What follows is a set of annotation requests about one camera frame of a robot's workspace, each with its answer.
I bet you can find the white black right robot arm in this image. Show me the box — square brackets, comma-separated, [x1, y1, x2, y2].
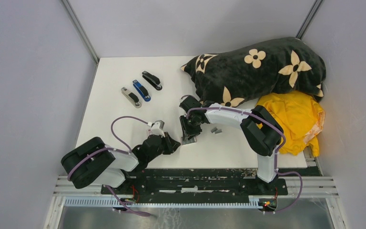
[179, 95, 286, 195]

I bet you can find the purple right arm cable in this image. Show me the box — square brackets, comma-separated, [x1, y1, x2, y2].
[180, 94, 304, 214]

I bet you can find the beige stapler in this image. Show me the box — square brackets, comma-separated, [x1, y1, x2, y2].
[121, 87, 142, 108]

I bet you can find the staple box with staples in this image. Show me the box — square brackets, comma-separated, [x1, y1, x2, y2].
[181, 136, 197, 145]

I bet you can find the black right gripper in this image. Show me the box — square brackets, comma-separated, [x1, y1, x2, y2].
[180, 113, 202, 140]

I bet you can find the black stapler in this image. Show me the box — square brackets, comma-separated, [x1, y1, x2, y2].
[142, 71, 163, 91]

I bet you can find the yellow crumpled cloth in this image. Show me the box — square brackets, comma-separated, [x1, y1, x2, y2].
[257, 91, 325, 157]

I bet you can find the blue stapler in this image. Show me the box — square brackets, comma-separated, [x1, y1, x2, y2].
[132, 80, 151, 102]

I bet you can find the white slotted cable duct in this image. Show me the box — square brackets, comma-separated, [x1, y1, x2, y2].
[63, 195, 278, 210]

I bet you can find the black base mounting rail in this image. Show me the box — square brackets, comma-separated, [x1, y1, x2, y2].
[69, 167, 323, 205]

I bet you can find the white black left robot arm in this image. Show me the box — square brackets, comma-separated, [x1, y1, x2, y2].
[61, 133, 181, 194]

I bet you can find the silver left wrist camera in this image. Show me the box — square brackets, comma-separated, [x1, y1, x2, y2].
[147, 120, 165, 137]

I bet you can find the black floral plush pillow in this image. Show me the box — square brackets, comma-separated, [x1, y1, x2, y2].
[181, 37, 326, 107]

